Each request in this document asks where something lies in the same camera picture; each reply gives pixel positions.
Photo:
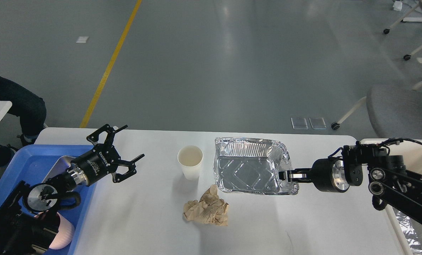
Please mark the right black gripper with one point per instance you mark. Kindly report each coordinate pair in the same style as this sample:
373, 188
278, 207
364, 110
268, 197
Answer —
327, 175

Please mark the white paper cup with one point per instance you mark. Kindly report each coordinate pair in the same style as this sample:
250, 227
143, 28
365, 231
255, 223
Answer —
190, 158

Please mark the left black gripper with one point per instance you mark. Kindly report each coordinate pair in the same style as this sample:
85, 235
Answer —
95, 163

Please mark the aluminium foil tray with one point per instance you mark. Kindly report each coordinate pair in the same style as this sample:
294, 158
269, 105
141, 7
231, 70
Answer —
253, 165

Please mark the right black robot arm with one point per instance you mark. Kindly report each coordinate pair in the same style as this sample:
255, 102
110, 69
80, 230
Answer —
389, 181

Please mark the seated person in jeans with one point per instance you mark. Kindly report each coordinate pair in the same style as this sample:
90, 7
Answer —
30, 108

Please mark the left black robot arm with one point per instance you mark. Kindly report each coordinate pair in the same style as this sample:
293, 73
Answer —
29, 218

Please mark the clear floor plate left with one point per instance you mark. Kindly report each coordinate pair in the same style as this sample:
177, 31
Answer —
299, 123

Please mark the blue plastic tray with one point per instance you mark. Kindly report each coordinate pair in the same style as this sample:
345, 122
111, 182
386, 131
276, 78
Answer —
32, 164

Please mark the beige plastic bin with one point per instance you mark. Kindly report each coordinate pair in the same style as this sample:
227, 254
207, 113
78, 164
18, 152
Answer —
412, 154

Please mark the clear floor plate right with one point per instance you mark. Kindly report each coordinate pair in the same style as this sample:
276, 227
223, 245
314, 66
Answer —
318, 123

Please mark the crumpled brown paper napkin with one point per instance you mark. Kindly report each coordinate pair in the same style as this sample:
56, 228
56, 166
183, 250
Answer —
209, 209

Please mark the pink ribbed mug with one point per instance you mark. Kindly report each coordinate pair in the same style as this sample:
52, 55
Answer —
65, 234

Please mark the clear floor plate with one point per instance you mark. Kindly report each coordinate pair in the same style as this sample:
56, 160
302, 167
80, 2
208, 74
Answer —
318, 123
299, 123

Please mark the white floor plate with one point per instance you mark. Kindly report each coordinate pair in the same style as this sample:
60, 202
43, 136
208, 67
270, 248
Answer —
82, 39

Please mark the foil tray in bin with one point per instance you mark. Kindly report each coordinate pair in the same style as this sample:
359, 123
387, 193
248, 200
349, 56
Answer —
411, 236

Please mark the grey office chair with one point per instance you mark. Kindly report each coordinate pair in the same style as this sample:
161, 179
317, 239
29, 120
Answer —
393, 112

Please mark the square stainless steel dish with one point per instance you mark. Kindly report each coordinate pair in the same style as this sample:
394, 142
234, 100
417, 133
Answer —
60, 166

